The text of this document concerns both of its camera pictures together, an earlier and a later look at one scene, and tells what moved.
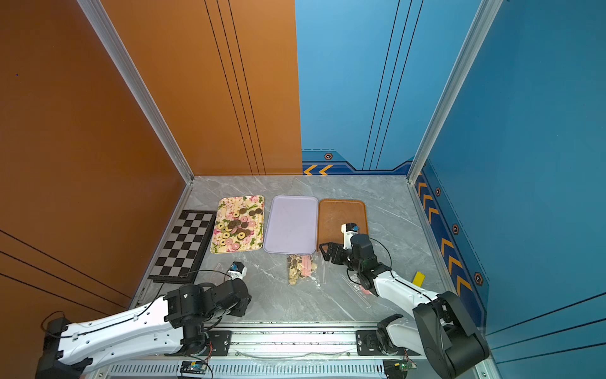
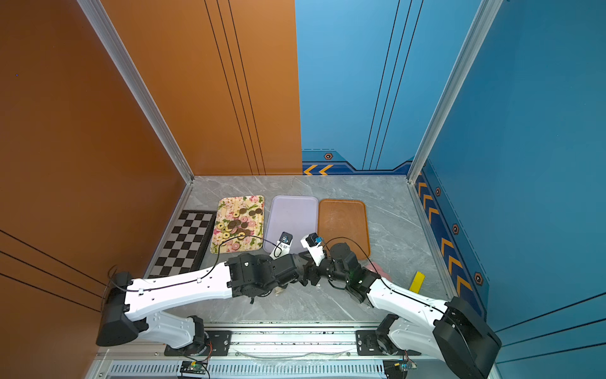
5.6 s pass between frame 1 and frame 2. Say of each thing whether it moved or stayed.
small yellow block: stayed
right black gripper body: moved
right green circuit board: stayed
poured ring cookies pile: stayed
